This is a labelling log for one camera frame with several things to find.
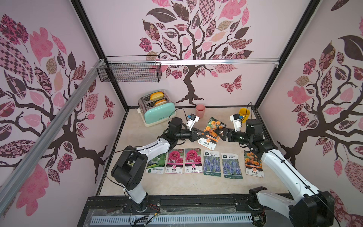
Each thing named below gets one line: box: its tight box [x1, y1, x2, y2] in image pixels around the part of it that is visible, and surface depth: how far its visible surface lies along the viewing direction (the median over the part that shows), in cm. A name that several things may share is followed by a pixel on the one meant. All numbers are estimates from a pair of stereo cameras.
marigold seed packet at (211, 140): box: [197, 116, 227, 151], surface depth 79 cm
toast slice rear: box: [149, 91, 165, 101], surface depth 102 cm
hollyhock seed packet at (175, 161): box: [164, 148, 185, 175], surface depth 91 cm
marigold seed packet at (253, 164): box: [243, 150, 265, 178], surface depth 87 cm
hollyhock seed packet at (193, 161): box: [184, 148, 203, 174], surface depth 91 cm
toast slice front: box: [154, 99, 167, 107], surface depth 99 cm
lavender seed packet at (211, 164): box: [203, 150, 222, 177], surface depth 89 cm
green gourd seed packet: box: [145, 152, 167, 175], surface depth 89 cm
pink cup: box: [195, 103, 206, 120], surface depth 109 cm
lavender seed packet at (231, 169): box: [221, 152, 243, 179], surface depth 89 cm
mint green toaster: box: [137, 89, 177, 128], surface depth 100 cm
